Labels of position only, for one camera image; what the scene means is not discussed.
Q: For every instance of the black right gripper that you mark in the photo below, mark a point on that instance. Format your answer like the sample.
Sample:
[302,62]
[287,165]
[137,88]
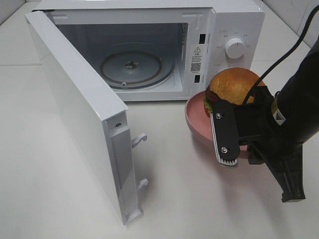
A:
[255,124]

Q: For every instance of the pink round plate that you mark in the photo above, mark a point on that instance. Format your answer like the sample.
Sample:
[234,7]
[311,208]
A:
[199,125]

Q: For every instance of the burger with sesame-free bun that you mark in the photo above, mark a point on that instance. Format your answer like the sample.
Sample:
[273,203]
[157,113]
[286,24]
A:
[231,85]

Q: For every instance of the white microwave door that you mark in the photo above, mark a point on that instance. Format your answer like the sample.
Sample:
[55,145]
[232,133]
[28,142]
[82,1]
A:
[93,112]

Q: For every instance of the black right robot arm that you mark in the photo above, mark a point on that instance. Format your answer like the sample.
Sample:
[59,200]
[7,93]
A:
[298,101]

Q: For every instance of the upper white power knob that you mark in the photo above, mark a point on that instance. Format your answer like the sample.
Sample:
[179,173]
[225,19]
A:
[234,48]

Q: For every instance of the white microwave oven body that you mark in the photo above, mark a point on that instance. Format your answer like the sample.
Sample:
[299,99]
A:
[192,32]

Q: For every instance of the glass microwave turntable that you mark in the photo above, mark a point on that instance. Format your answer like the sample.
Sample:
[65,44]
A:
[135,69]

